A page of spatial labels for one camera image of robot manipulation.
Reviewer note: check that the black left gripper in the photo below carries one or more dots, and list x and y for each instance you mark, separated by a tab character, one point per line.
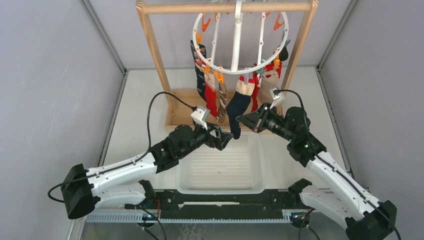
218	142

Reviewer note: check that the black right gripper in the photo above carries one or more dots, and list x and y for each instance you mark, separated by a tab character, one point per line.
256	120

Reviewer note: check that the navy sock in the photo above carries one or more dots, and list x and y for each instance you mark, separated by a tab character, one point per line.
239	103

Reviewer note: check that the brown striped sock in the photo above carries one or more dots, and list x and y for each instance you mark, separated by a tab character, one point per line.
222	92

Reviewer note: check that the white perforated plastic basket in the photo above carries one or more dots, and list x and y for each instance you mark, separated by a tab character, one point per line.
236	170

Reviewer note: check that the red sock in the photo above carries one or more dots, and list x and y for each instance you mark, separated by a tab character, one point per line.
254	96
210	93

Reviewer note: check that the beige reindeer sock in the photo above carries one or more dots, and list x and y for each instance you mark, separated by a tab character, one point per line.
269	79

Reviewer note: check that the white round clip hanger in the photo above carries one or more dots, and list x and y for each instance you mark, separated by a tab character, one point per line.
209	63

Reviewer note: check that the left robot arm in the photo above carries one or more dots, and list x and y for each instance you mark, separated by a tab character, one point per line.
125	182

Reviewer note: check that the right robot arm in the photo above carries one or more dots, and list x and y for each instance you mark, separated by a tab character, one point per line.
362	215

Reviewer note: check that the wooden hanger stand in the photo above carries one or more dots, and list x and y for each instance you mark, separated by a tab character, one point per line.
240	50

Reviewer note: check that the dark green sock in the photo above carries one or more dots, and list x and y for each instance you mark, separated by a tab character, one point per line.
284	54

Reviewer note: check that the dark printed sock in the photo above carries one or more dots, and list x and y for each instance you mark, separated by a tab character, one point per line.
200	76

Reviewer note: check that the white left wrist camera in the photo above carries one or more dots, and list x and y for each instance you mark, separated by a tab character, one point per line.
199	116

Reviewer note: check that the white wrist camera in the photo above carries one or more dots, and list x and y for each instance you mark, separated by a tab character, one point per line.
199	116
277	96

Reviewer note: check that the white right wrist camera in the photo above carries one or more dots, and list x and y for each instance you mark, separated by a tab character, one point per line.
277	96

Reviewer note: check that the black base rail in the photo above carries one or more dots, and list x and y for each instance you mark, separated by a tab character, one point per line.
270	204

